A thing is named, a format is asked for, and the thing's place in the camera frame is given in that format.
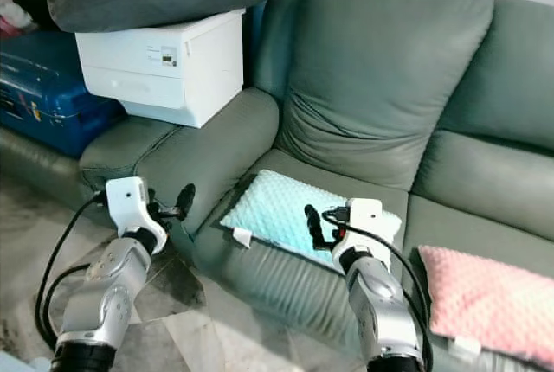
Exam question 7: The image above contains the teal dotted plush pillow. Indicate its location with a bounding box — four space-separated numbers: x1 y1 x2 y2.
219 170 403 271

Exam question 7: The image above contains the pink dotted plush pillow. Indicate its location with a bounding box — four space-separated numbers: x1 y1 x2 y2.
417 245 554 369

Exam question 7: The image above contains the grey-green leather sofa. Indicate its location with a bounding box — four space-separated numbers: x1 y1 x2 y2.
0 0 554 369

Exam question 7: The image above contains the white printer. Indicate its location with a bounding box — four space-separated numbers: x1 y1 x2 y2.
74 9 245 129

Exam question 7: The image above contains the blue hard-shell suitcase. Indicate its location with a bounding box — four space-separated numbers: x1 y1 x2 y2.
0 30 126 158

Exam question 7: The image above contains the pink and white clothes pile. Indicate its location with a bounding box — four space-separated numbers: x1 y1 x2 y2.
0 0 57 40

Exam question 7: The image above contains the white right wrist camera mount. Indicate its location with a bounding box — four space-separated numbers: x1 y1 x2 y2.
331 198 383 256

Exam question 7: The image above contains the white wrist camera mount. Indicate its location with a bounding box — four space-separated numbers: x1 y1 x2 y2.
104 176 168 254
331 198 383 256

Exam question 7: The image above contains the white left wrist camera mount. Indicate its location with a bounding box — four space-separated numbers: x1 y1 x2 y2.
104 176 168 254

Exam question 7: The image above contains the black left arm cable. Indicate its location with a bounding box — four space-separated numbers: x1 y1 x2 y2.
35 192 109 351

